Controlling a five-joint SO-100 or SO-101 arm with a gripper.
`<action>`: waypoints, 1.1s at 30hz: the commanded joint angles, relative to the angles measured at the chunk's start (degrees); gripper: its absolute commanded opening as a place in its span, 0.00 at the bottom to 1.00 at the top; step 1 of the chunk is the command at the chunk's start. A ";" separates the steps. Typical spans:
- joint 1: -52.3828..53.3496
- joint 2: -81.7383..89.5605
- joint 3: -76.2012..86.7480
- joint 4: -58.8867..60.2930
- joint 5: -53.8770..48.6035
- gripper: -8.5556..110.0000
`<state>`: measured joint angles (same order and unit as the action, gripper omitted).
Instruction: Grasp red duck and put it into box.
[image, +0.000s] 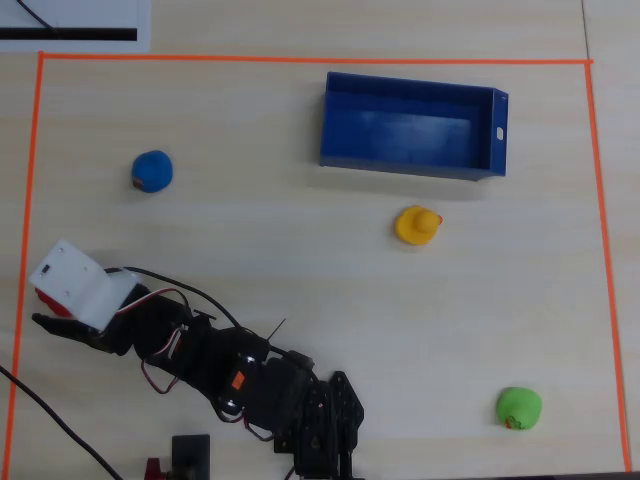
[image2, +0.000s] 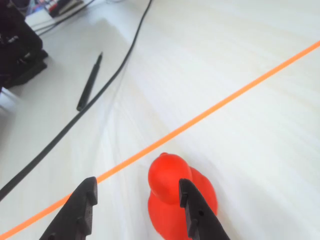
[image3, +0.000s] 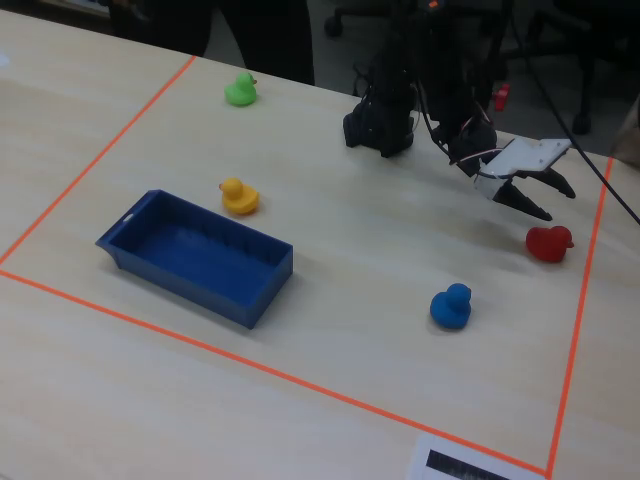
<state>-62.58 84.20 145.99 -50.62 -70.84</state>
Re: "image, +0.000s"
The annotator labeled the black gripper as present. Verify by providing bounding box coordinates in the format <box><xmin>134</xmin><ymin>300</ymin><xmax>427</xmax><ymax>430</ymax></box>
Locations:
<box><xmin>31</xmin><ymin>285</ymin><xmax>190</xmax><ymax>358</ymax></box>

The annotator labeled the red rubber duck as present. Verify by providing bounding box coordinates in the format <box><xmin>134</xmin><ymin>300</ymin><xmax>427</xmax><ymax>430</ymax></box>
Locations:
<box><xmin>33</xmin><ymin>287</ymin><xmax>74</xmax><ymax>319</ymax></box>

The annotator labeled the yellow rubber duck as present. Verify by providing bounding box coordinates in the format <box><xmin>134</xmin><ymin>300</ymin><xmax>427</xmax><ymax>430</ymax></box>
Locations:
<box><xmin>393</xmin><ymin>205</ymin><xmax>444</xmax><ymax>246</ymax></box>

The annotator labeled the blue plastic box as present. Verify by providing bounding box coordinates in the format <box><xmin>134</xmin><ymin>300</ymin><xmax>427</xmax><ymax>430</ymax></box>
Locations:
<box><xmin>318</xmin><ymin>71</ymin><xmax>510</xmax><ymax>182</ymax></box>

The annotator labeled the orange tape strip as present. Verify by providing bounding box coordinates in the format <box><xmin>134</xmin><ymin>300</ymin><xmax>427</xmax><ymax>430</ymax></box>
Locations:
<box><xmin>38</xmin><ymin>50</ymin><xmax>595</xmax><ymax>67</ymax></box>
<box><xmin>583</xmin><ymin>59</ymin><xmax>633</xmax><ymax>474</ymax></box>
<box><xmin>2</xmin><ymin>51</ymin><xmax>47</xmax><ymax>480</ymax></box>

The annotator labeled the black clamp with red knob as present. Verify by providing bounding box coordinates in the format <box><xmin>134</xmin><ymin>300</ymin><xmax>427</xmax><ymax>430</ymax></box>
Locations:
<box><xmin>144</xmin><ymin>433</ymin><xmax>212</xmax><ymax>480</ymax></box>

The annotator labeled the blue ball toy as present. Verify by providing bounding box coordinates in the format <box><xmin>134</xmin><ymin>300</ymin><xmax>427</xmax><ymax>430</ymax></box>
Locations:
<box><xmin>131</xmin><ymin>150</ymin><xmax>175</xmax><ymax>193</ymax></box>

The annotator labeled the white paper with black stripe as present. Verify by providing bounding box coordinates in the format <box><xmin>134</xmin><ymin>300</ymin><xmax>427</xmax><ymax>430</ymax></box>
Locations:
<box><xmin>0</xmin><ymin>0</ymin><xmax>152</xmax><ymax>53</ymax></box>

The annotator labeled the green ball toy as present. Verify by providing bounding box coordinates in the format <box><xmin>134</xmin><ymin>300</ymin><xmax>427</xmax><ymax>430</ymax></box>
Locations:
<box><xmin>495</xmin><ymin>386</ymin><xmax>543</xmax><ymax>431</ymax></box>

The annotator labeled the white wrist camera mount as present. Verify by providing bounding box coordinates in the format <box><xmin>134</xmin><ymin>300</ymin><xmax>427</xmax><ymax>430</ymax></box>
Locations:
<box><xmin>28</xmin><ymin>238</ymin><xmax>140</xmax><ymax>332</ymax></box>

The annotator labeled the thick black cable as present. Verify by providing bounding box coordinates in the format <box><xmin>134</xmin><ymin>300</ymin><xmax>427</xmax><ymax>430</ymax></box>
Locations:
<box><xmin>0</xmin><ymin>364</ymin><xmax>124</xmax><ymax>480</ymax></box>

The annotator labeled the red white servo wire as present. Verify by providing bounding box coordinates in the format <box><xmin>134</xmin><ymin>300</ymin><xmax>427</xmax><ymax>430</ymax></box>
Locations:
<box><xmin>115</xmin><ymin>287</ymin><xmax>182</xmax><ymax>396</ymax></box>

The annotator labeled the black camera cable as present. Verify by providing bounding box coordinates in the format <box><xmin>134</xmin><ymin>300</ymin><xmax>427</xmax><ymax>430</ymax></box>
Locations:
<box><xmin>121</xmin><ymin>266</ymin><xmax>314</xmax><ymax>372</ymax></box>

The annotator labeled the thin black cable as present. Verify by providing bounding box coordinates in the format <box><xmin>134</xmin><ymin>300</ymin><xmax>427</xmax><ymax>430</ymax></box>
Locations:
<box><xmin>15</xmin><ymin>0</ymin><xmax>59</xmax><ymax>34</ymax></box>

